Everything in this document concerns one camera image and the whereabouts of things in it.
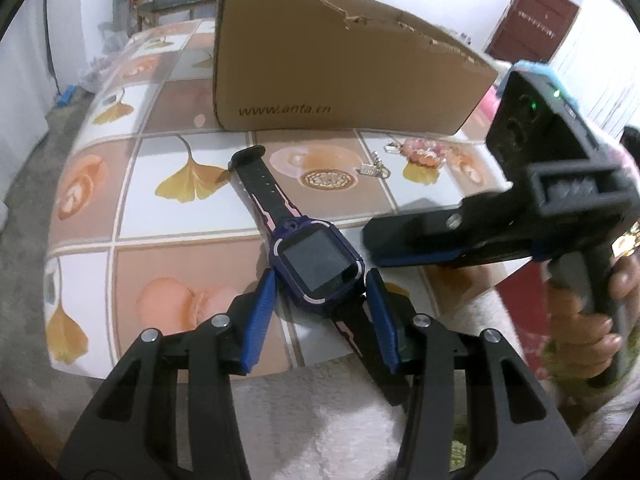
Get dark red door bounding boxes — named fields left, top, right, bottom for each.
left=485, top=0, right=581, bottom=66

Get wooden chair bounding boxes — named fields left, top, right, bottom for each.
left=135, top=0, right=221, bottom=33

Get person's right hand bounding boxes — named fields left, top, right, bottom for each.
left=545, top=257, right=640, bottom=386

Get white plastic bag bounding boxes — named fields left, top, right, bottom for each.
left=80, top=20, right=123, bottom=92

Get pink bead bracelet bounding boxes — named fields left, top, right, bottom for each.
left=402, top=138, right=449, bottom=168

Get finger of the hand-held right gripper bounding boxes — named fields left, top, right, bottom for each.
left=361, top=190, right=537, bottom=259
left=372, top=239, right=547, bottom=269

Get brown cardboard box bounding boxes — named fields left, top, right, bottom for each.
left=212, top=0, right=499, bottom=136

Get purple pink smartwatch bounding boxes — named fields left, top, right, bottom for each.
left=227, top=145, right=403, bottom=393

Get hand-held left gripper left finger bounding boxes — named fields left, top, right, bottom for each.
left=57, top=267, right=278, bottom=480

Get tile pattern tablecloth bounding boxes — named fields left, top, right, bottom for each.
left=44, top=17, right=516, bottom=376

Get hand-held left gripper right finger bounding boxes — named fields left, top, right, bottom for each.
left=364, top=268, right=583, bottom=480

